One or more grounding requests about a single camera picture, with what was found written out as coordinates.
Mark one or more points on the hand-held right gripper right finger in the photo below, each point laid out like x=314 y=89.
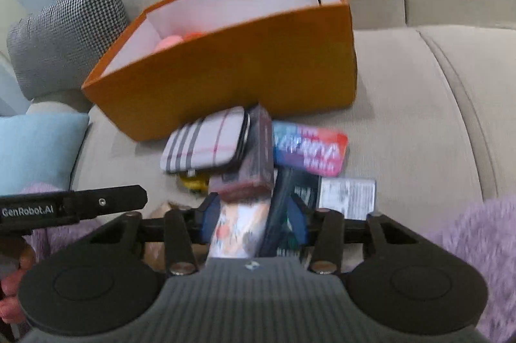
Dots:
x=299 y=224

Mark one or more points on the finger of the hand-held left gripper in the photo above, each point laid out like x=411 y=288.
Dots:
x=113 y=198

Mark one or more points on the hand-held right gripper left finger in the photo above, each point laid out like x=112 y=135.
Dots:
x=210 y=220

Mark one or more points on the white carton with peach print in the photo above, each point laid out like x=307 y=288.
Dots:
x=238 y=228

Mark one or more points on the brown printed box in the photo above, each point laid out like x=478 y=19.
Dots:
x=252 y=165

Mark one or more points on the plaid zip case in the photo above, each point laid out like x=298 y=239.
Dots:
x=205 y=147

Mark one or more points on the orange cardboard box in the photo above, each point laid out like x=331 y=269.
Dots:
x=242 y=85

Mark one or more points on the person's left hand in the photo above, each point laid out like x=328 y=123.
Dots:
x=12 y=286

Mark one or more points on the yellow toy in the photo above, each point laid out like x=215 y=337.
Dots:
x=193 y=184

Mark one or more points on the light blue pillow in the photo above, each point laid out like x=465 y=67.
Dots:
x=36 y=149

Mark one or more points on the red and blue packet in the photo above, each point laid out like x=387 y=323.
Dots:
x=310 y=149

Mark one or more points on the pink item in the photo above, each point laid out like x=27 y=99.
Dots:
x=168 y=43

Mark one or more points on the houndstooth pillow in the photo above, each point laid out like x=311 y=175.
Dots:
x=68 y=32

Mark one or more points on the beige sofa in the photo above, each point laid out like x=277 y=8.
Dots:
x=411 y=93

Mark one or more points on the purple fluffy blanket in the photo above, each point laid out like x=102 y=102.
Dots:
x=483 y=242

